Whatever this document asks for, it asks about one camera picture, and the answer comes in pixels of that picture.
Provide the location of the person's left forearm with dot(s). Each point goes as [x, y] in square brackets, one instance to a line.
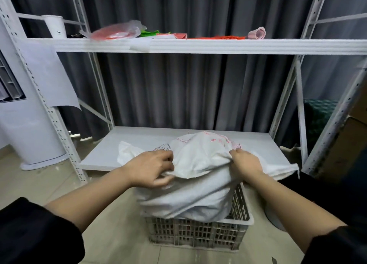
[89, 198]

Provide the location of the white metal shelf rack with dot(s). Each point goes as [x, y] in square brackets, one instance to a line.
[229, 46]

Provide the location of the person's right hand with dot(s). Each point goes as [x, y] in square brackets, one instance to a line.
[246, 165]

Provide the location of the white tape strip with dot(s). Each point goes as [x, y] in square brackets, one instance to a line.
[140, 45]

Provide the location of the white cylindrical appliance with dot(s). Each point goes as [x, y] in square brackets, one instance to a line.
[28, 129]

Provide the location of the person's left hand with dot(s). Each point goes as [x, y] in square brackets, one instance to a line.
[149, 169]

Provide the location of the small red packet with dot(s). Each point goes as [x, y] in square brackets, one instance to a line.
[180, 36]

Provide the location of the green item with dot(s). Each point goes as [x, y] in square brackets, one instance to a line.
[149, 33]

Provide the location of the large blue-printed cardboard box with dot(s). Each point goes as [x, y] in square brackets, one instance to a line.
[344, 152]

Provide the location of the pink roll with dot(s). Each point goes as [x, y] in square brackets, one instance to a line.
[256, 34]

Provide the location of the white woven sack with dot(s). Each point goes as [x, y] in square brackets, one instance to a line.
[200, 192]

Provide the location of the grey curtain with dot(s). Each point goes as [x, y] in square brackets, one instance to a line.
[186, 86]

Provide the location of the green mesh bundle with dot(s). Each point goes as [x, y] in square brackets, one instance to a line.
[318, 120]

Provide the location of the white paper sheet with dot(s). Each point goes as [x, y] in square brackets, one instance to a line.
[51, 74]

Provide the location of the pile of red ties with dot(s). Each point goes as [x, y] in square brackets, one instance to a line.
[223, 37]

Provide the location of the person's right forearm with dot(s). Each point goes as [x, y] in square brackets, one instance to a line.
[295, 212]

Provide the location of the grey trash bin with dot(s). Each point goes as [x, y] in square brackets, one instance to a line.
[273, 216]

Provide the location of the person's black right sleeve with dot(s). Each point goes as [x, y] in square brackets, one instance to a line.
[338, 246]

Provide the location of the small white plastic part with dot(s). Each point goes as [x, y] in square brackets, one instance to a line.
[86, 139]

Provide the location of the person's black left sleeve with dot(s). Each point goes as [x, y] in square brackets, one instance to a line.
[34, 235]

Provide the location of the white plastic slotted basket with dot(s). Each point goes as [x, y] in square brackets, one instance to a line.
[200, 235]

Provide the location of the person's black sleeve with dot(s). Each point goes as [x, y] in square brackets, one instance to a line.
[34, 235]
[338, 246]

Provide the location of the white paper cup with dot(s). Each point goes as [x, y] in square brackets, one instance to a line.
[56, 27]

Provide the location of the flat white packet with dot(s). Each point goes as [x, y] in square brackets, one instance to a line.
[165, 36]

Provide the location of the clear plastic bag red contents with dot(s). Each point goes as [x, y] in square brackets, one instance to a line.
[114, 32]

